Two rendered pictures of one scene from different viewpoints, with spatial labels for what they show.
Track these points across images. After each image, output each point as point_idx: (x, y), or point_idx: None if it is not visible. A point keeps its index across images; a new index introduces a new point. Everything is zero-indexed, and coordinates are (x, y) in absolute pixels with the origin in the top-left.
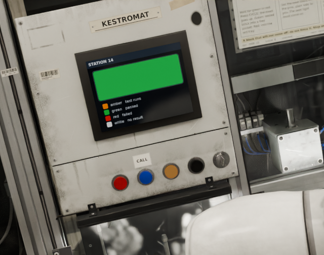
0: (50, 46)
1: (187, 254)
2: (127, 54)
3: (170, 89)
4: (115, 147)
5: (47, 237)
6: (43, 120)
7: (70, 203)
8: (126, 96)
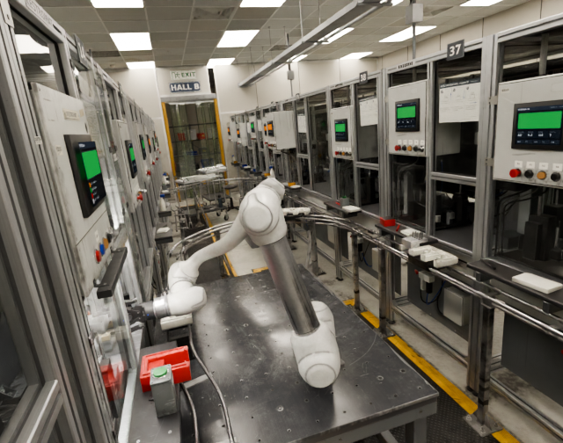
0: (54, 121)
1: (269, 215)
2: (86, 142)
3: (99, 176)
4: (89, 225)
5: (84, 325)
6: (65, 197)
7: (88, 282)
8: (92, 177)
